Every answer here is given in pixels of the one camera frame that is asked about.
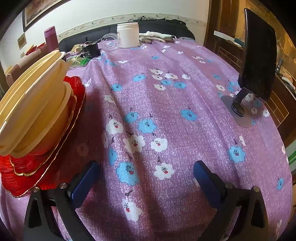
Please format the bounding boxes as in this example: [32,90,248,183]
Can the black leather sofa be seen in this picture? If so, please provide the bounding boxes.
[59,18,195,52]

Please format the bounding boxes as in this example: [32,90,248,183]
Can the black phone on stand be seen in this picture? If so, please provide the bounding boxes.
[221,8,277,128]

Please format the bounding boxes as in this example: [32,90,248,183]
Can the green plastic wrapper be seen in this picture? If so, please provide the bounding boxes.
[67,56,90,69]

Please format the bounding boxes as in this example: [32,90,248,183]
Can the brown armchair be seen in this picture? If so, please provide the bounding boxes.
[5,43,49,87]

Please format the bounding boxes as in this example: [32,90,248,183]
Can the small wall plaque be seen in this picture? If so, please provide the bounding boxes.
[18,33,27,49]

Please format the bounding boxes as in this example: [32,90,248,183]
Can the white cloth gloves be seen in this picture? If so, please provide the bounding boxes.
[139,31,176,43]

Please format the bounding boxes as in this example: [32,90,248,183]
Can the red plate with gold characters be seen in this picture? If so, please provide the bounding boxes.
[1,93,86,198]

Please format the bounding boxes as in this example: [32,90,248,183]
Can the white plastic jar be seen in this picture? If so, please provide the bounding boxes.
[117,22,139,49]

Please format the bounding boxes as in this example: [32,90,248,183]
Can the purple floral tablecloth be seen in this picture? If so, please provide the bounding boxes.
[0,38,294,241]

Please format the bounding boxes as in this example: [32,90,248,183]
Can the purple thermos bottle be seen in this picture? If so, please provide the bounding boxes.
[44,26,59,52]

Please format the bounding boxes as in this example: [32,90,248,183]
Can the black device with cables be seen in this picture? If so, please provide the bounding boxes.
[82,41,101,59]

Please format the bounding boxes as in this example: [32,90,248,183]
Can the cream plastic bowl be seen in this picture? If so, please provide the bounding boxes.
[1,82,71,158]
[1,50,65,132]

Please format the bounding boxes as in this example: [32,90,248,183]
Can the red bowl with white sticker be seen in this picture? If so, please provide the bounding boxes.
[9,76,86,177]

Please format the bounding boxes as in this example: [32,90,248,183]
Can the yellow snack packet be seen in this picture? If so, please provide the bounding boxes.
[70,44,83,54]

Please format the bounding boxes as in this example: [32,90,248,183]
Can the framed wall painting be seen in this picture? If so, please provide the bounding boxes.
[22,0,69,32]

